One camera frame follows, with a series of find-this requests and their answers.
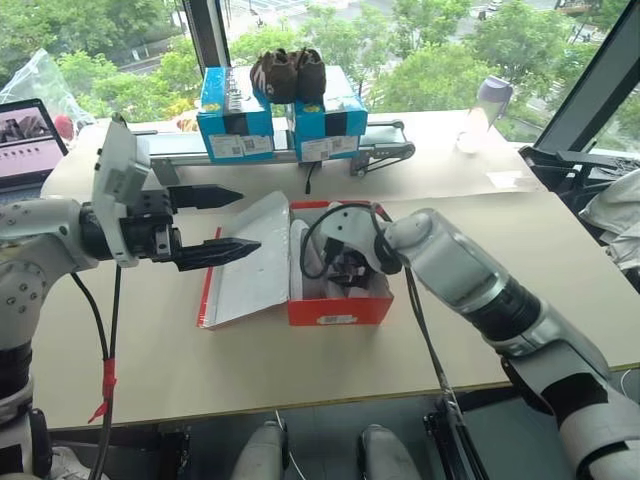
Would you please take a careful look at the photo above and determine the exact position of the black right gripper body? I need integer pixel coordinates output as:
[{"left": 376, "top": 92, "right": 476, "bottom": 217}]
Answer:
[{"left": 335, "top": 248, "right": 371, "bottom": 281}]

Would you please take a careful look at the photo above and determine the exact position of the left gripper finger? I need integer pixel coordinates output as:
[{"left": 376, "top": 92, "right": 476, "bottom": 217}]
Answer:
[
  {"left": 174, "top": 238, "right": 262, "bottom": 272},
  {"left": 167, "top": 184, "right": 245, "bottom": 210}
]

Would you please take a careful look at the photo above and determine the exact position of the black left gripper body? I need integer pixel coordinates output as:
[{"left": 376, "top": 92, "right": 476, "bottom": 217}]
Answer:
[{"left": 119, "top": 188, "right": 182, "bottom": 264}]

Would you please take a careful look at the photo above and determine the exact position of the red shoebox with lid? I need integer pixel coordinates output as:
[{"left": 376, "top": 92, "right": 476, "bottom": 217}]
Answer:
[{"left": 195, "top": 189, "right": 395, "bottom": 331}]

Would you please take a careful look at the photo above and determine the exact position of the open laptop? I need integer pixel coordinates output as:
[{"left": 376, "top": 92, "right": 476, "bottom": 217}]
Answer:
[{"left": 0, "top": 98, "right": 70, "bottom": 201}]

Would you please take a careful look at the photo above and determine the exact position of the white shoe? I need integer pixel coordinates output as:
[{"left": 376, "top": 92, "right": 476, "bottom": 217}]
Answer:
[{"left": 289, "top": 219, "right": 327, "bottom": 301}]

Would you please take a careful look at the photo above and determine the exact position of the small conveyor belt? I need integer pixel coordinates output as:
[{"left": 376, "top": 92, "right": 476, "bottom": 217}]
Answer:
[{"left": 130, "top": 119, "right": 416, "bottom": 184}]

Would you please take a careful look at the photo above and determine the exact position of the blue cardboard box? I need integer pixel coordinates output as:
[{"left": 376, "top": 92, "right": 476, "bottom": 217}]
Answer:
[
  {"left": 195, "top": 66, "right": 275, "bottom": 162},
  {"left": 292, "top": 64, "right": 369, "bottom": 162}
]

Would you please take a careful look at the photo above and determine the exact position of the brown fuzzy shoe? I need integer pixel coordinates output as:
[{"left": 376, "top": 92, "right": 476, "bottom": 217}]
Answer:
[
  {"left": 249, "top": 48, "right": 301, "bottom": 105},
  {"left": 297, "top": 48, "right": 328, "bottom": 104}
]

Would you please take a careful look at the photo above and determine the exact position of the grey rounded robot knee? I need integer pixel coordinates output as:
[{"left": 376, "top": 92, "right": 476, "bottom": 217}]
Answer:
[
  {"left": 357, "top": 424, "right": 424, "bottom": 480},
  {"left": 234, "top": 419, "right": 291, "bottom": 480}
]

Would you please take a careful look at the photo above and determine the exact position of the clear tape piece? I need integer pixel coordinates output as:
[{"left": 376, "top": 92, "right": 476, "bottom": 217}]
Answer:
[{"left": 487, "top": 171, "right": 531, "bottom": 190}]

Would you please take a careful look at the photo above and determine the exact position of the clear plastic bag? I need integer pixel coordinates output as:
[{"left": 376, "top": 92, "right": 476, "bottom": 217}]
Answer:
[{"left": 0, "top": 48, "right": 96, "bottom": 134}]

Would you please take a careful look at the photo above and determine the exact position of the clear bottle purple lid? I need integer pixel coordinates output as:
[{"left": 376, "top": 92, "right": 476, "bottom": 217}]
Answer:
[{"left": 455, "top": 75, "right": 515, "bottom": 155}]

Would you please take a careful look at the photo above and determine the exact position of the black metal stand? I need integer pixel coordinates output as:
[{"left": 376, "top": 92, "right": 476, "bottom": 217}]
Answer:
[{"left": 518, "top": 144, "right": 640, "bottom": 211}]

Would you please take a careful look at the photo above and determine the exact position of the grey cloth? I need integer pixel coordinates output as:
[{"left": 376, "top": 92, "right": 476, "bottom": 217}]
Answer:
[{"left": 579, "top": 169, "right": 640, "bottom": 274}]

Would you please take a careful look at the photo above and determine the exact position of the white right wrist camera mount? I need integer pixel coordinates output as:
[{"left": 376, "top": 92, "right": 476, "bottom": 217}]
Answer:
[{"left": 319, "top": 203, "right": 387, "bottom": 274}]

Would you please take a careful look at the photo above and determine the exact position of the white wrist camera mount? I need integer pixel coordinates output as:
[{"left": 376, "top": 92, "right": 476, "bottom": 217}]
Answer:
[
  {"left": 92, "top": 113, "right": 152, "bottom": 267},
  {"left": 319, "top": 203, "right": 387, "bottom": 274}
]

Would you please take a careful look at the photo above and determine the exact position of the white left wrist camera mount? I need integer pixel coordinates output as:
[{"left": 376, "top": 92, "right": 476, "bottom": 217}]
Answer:
[{"left": 92, "top": 113, "right": 152, "bottom": 267}]

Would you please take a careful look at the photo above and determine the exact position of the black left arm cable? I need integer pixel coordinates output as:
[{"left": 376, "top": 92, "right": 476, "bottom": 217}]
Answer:
[{"left": 69, "top": 263, "right": 124, "bottom": 480}]

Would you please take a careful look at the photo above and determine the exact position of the red tape on cable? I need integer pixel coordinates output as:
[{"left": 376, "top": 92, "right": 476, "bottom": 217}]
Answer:
[{"left": 88, "top": 355, "right": 119, "bottom": 424}]

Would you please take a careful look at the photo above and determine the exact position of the black window frame post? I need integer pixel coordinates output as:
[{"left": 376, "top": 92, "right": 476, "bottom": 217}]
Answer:
[
  {"left": 532, "top": 0, "right": 640, "bottom": 151},
  {"left": 182, "top": 0, "right": 231, "bottom": 69}
]

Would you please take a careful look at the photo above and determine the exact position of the black table frame bracket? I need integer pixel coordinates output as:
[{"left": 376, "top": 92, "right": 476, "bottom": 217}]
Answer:
[
  {"left": 158, "top": 424, "right": 191, "bottom": 480},
  {"left": 423, "top": 397, "right": 489, "bottom": 480}
]

